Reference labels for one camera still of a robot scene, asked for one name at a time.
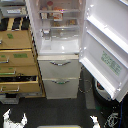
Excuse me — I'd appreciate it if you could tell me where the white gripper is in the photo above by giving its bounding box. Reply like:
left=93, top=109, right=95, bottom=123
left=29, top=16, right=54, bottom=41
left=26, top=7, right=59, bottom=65
left=3, top=109, right=27, bottom=128

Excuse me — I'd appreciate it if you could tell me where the white fridge door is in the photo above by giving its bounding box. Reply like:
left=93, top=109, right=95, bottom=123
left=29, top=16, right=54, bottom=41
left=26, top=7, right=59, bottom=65
left=79, top=0, right=128, bottom=102

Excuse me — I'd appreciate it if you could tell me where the white second arm gripper tip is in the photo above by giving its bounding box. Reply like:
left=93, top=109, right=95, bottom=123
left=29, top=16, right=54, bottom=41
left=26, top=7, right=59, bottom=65
left=90, top=116, right=101, bottom=128

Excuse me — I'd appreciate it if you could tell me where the bottom fridge drawer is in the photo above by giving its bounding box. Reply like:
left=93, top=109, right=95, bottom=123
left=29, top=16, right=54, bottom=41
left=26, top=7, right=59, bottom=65
left=43, top=79, right=79, bottom=99

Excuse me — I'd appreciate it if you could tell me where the fridge drawer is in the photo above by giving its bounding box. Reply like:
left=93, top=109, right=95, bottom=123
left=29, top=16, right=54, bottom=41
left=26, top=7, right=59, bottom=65
left=43, top=79, right=79, bottom=99
left=38, top=55, right=81, bottom=79

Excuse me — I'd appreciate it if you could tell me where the middle fridge drawer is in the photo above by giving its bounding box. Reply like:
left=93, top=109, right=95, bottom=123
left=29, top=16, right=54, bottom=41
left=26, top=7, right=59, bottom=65
left=38, top=55, right=81, bottom=79

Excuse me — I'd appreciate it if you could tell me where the wooden drawer cabinet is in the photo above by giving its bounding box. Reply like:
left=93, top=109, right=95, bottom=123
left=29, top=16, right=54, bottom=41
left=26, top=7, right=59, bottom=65
left=0, top=17, right=45, bottom=97

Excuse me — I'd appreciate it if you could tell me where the white blue mobile robot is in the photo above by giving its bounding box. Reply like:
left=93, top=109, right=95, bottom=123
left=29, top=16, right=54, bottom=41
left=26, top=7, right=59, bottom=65
left=94, top=79, right=112, bottom=102

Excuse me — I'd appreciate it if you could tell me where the white refrigerator body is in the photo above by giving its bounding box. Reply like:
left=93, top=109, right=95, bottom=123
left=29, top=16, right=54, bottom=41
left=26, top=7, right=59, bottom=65
left=24, top=0, right=84, bottom=100

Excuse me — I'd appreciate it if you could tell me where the grey box on cabinet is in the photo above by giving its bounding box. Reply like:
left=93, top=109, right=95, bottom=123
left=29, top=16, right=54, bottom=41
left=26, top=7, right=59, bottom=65
left=0, top=6, right=27, bottom=17

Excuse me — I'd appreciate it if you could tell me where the red white food package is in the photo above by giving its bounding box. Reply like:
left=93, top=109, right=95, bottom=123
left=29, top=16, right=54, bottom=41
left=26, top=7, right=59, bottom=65
left=53, top=8, right=63, bottom=21

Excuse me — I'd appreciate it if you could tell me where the green label inside door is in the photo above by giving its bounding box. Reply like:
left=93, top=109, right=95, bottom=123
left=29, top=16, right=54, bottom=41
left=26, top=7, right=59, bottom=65
left=101, top=52, right=122, bottom=76

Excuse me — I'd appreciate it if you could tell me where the coiled cable on floor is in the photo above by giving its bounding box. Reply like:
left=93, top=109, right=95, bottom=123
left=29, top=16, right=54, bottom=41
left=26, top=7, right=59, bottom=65
left=78, top=64, right=94, bottom=94

